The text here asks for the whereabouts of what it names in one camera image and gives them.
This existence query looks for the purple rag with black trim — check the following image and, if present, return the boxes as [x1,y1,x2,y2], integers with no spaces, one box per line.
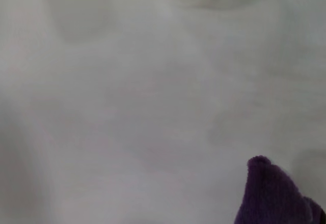
[233,155,326,224]

